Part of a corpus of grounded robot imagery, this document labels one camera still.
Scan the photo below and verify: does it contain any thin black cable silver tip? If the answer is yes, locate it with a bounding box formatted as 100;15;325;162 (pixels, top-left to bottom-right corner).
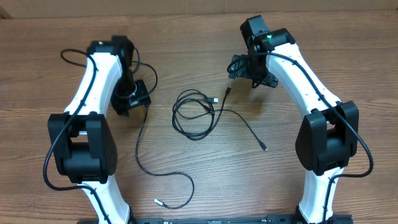
130;60;196;210

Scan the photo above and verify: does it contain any black usb cable silver plug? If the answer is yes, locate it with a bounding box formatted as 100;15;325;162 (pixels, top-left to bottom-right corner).
205;86;268;152

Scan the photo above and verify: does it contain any black usb cable white plug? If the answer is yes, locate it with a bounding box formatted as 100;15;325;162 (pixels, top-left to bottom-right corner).
172;88;220;141

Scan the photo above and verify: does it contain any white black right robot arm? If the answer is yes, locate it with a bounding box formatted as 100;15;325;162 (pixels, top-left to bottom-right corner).
227;27;370;223

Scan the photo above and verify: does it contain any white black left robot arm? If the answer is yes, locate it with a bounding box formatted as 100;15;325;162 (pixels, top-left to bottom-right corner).
43;35;151;223

